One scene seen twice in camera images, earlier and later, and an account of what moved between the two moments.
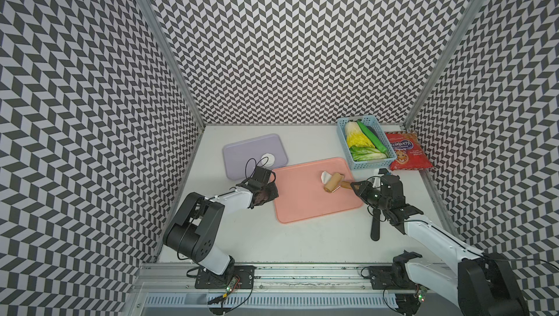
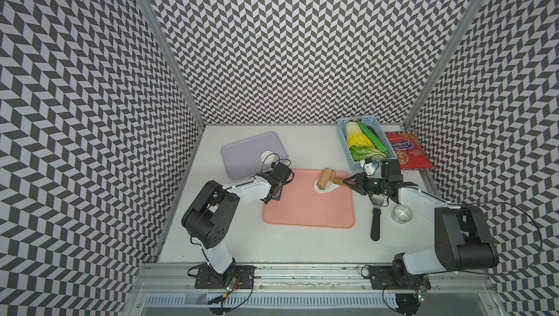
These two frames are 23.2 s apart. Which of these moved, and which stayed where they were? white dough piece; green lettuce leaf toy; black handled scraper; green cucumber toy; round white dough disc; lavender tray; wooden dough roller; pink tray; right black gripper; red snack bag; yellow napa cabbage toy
Moved: right black gripper; wooden dough roller; pink tray; white dough piece
Stayed: round white dough disc; yellow napa cabbage toy; lavender tray; red snack bag; black handled scraper; green lettuce leaf toy; green cucumber toy
